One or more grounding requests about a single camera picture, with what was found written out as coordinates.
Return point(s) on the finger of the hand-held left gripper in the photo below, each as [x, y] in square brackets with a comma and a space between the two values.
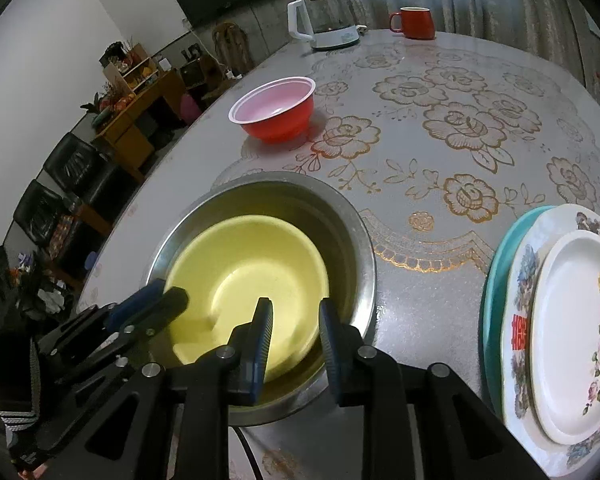
[165, 307]
[135, 302]

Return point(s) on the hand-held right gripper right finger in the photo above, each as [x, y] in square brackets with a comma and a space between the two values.
[330, 355]

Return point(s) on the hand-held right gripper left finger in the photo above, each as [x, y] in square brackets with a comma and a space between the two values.
[260, 345]

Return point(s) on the yellow plastic bowl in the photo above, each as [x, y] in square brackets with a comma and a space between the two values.
[250, 260]

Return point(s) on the stainless steel basin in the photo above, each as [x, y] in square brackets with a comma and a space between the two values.
[280, 195]

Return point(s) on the large white plate red print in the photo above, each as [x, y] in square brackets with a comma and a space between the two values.
[522, 320]

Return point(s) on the small white floral plate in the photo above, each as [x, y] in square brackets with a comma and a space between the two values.
[565, 335]

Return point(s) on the person's left forearm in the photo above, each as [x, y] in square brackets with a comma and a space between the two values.
[22, 410]

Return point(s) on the black leather chair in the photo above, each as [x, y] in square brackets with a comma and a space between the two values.
[75, 165]
[40, 210]

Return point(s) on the teal plate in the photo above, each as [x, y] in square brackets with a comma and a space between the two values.
[495, 285]

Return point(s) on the wooden shelf cabinet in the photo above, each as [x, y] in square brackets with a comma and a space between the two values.
[130, 120]

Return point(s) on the pink stool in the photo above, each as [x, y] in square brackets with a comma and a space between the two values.
[190, 109]

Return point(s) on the red plastic bowl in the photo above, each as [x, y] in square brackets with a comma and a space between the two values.
[280, 125]

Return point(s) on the gold floral plastic tablecloth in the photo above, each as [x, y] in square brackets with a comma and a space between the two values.
[455, 170]

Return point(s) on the carved wooden chair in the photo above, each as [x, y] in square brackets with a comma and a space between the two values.
[232, 50]

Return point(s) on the white electric glass kettle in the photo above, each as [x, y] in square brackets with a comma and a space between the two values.
[330, 30]

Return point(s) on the red mug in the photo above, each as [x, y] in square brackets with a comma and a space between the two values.
[417, 25]

